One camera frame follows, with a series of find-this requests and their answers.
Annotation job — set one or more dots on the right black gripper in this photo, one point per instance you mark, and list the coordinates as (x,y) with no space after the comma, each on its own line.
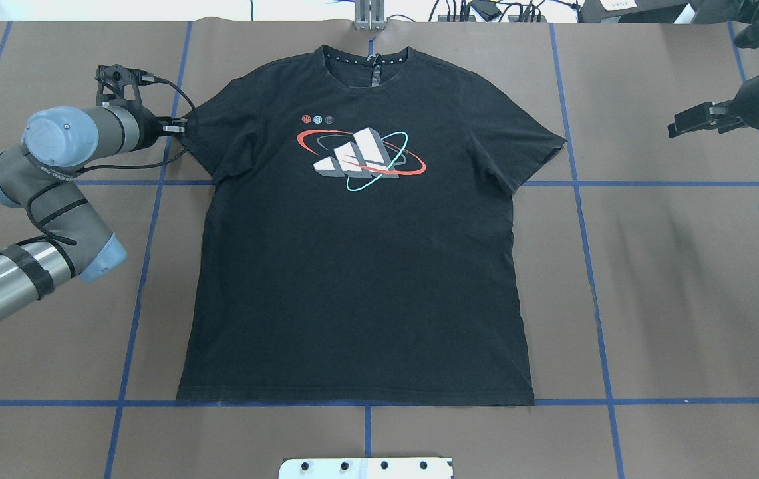
(750,105)

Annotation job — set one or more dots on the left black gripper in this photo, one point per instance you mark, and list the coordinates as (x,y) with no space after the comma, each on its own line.
(149,128)

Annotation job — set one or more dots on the black graphic t-shirt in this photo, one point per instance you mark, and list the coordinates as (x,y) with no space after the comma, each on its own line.
(359,241)

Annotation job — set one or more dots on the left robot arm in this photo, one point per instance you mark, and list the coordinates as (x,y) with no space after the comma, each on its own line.
(38,176)

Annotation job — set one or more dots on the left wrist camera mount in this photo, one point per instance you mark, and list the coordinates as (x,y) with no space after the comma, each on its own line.
(120,86)

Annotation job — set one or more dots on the aluminium frame post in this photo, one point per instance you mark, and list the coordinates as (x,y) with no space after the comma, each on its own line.
(370,15)

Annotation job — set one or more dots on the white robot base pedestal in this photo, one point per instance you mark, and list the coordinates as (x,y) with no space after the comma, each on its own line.
(377,467)

